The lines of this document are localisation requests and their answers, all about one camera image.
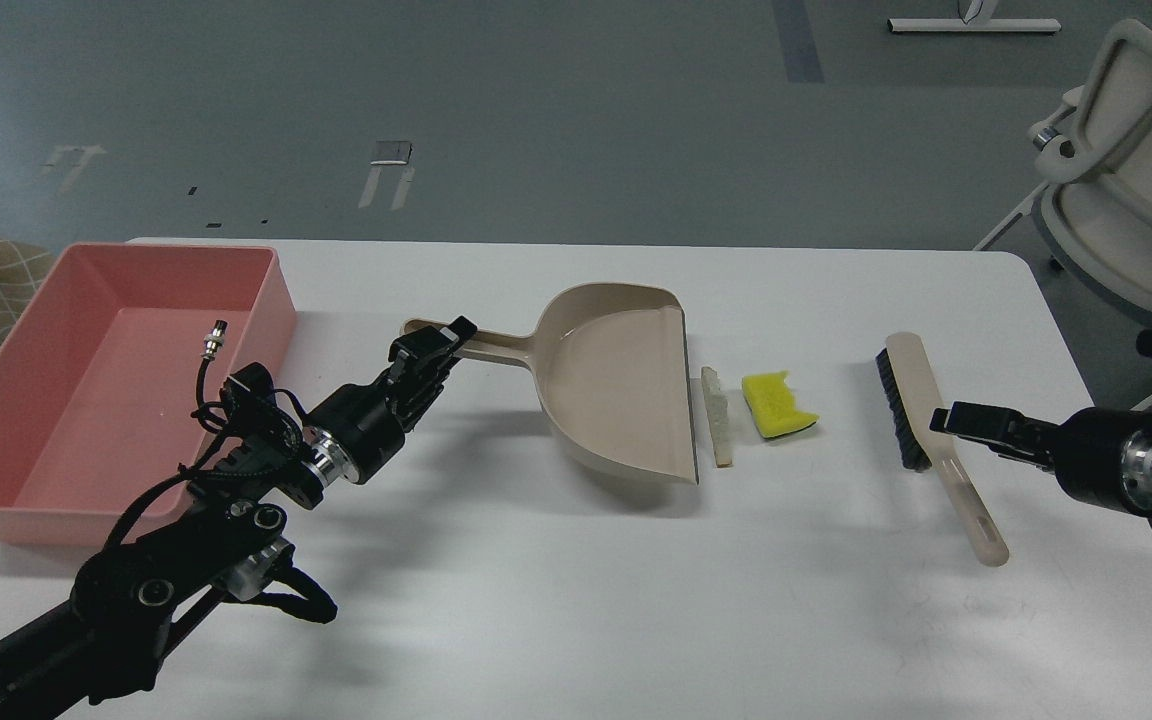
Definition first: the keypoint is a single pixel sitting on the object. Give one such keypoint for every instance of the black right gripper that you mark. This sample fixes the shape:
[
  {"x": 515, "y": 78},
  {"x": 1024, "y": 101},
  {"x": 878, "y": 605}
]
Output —
[{"x": 1083, "y": 453}]

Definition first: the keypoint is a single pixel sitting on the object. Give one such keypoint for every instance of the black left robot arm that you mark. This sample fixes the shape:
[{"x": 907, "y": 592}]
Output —
[{"x": 209, "y": 535}]

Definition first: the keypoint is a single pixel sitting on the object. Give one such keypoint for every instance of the white floor stand base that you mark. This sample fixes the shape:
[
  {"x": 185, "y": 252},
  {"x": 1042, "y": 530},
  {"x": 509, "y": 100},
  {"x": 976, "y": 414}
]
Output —
[{"x": 991, "y": 26}]

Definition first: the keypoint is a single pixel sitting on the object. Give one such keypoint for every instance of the beige plastic chair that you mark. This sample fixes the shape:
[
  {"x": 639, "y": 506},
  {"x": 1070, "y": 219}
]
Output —
[{"x": 1093, "y": 206}]

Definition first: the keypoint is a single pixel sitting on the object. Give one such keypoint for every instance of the pink plastic bin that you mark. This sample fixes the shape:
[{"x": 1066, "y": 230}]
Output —
[{"x": 98, "y": 376}]

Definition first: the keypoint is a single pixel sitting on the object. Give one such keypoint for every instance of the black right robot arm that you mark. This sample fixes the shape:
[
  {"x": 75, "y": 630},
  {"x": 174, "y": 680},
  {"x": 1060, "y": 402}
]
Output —
[{"x": 1137, "y": 452}]

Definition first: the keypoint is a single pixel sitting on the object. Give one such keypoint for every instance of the beige plastic dustpan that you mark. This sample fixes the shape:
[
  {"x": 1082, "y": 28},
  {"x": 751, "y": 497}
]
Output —
[{"x": 610, "y": 367}]

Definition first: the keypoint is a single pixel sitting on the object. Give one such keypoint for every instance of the yellow sponge piece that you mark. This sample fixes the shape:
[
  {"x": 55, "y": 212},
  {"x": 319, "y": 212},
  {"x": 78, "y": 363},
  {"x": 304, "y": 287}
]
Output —
[{"x": 773, "y": 406}]

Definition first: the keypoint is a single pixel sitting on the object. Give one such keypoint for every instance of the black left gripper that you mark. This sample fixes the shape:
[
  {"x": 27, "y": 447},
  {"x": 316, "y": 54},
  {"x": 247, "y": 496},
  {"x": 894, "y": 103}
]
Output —
[{"x": 357, "y": 429}]

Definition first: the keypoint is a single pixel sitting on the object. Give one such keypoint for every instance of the beige hand brush black bristles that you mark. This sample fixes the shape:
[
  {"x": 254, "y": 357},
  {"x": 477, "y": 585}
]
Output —
[{"x": 913, "y": 394}]

